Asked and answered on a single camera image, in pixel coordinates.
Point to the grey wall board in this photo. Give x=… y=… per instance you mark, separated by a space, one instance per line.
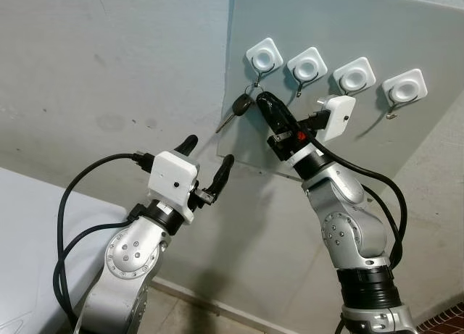
x=406 y=30

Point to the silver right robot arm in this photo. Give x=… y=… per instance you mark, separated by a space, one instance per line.
x=348 y=225

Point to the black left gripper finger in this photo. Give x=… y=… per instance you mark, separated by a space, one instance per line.
x=187 y=147
x=222 y=176

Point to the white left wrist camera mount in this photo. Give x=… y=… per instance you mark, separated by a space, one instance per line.
x=174 y=180

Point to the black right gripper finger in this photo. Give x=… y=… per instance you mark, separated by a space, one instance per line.
x=281 y=118
x=267 y=118

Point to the white square wall hook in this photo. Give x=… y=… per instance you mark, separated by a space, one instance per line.
x=404 y=88
x=308 y=66
x=264 y=56
x=354 y=75

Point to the red tiled wall pillar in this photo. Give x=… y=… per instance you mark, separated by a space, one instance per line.
x=446 y=322

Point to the silver keys with keyring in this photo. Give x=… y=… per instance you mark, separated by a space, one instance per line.
x=241 y=105

